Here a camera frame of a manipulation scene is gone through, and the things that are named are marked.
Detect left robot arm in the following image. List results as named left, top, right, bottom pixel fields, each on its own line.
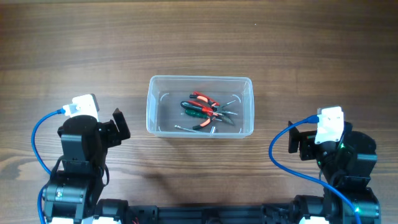
left=42, top=109, right=131, bottom=223

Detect left blue cable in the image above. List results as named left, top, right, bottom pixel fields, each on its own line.
left=30, top=108, right=67, bottom=224

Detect small metal hammer tool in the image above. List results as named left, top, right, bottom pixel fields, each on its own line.
left=174, top=124, right=218, bottom=135

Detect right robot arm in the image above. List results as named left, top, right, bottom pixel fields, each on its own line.
left=289, top=122, right=381, bottom=224

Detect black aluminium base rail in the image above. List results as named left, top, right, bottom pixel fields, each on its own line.
left=129, top=203, right=291, bottom=224

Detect black orange needle-nose pliers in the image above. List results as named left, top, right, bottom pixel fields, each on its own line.
left=189, top=91, right=239, bottom=131

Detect black red screwdriver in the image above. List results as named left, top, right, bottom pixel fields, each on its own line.
left=180, top=101, right=223, bottom=116

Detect green handled screwdriver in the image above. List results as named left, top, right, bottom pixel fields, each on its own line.
left=185, top=109, right=222, bottom=121

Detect blue cable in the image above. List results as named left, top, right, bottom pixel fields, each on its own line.
left=268, top=114, right=363, bottom=224
left=30, top=108, right=67, bottom=224

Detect clear plastic container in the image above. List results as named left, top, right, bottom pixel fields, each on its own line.
left=146, top=75, right=254, bottom=139

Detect red handled snips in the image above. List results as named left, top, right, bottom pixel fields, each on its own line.
left=188, top=100, right=236, bottom=126

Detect right blue cable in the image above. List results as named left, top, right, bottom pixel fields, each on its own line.
left=268, top=114, right=363, bottom=224

